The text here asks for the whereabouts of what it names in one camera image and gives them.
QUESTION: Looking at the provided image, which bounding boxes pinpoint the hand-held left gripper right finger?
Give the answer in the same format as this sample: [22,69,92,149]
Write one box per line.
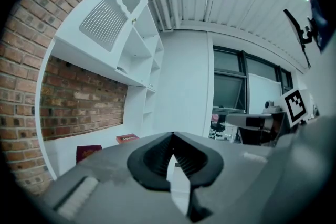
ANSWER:
[173,132,225,223]

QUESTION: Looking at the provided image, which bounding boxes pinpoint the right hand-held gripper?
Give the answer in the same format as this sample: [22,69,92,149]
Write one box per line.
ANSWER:
[225,88,313,147]

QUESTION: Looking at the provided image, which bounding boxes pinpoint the white slatted cabinet door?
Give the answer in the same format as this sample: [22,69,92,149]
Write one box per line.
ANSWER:
[53,0,149,68]

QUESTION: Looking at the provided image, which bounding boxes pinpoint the dark red book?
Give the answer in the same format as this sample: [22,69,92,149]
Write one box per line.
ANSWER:
[76,144,102,165]

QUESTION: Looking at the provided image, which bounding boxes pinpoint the person's dark blue clothing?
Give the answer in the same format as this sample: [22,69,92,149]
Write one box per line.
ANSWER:
[308,0,332,54]

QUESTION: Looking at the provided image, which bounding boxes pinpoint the white board panel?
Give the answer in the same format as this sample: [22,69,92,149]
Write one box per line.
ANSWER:
[247,72,283,115]

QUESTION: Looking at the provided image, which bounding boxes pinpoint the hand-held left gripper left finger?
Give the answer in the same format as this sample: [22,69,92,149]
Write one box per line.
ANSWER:
[127,132,174,191]

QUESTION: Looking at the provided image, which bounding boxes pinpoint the dark framed window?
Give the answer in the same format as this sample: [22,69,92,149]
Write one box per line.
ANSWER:
[212,45,293,115]

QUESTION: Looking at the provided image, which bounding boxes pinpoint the black office chair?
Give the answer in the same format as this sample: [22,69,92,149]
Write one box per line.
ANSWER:
[210,114,226,137]

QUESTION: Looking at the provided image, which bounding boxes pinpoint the red flat box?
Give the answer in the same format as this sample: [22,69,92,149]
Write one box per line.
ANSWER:
[116,134,138,145]

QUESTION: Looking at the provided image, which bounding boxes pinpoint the grey camera on stand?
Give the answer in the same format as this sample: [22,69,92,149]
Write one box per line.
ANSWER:
[262,100,282,114]

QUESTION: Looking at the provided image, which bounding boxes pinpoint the white desk with shelves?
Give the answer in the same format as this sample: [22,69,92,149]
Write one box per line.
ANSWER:
[35,0,165,182]

